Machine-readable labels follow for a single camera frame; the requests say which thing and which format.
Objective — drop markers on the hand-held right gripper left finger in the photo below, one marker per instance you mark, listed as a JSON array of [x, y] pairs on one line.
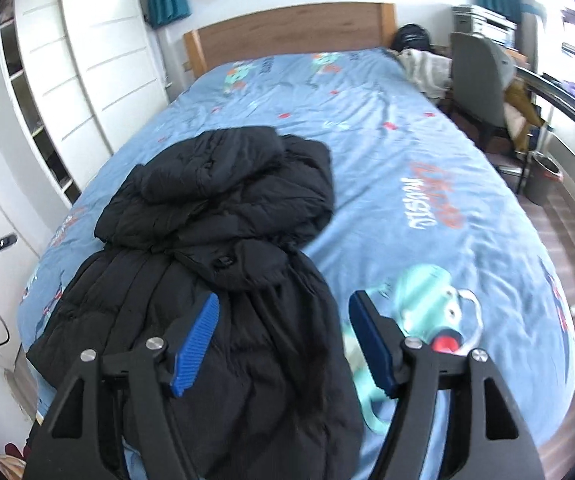
[[195, 345]]

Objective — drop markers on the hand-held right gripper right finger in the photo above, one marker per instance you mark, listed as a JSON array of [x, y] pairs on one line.
[[372, 345]]

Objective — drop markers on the black puffer coat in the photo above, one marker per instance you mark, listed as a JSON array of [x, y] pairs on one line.
[[217, 240]]

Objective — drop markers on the bed with blue cartoon sheet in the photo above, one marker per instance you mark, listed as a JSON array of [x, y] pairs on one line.
[[392, 170]]

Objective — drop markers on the white wardrobe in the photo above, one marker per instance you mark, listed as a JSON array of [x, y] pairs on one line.
[[82, 60]]

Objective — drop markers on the grey trash bin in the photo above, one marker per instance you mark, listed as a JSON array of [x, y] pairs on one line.
[[542, 180]]

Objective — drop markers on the brown cloth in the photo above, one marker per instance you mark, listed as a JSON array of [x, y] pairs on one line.
[[520, 110]]

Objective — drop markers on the white cloth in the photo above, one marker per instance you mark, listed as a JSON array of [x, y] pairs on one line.
[[427, 72]]

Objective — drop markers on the grey chair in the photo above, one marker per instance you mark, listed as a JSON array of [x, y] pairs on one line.
[[477, 85]]

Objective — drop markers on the black backpack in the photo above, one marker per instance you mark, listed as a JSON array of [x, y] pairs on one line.
[[412, 37]]

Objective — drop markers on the wooden headboard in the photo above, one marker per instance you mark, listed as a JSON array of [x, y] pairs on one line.
[[292, 30]]

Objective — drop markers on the white printer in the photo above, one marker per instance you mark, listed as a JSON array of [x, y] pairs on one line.
[[485, 22]]

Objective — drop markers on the metal rail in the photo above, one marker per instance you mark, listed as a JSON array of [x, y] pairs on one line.
[[567, 100]]

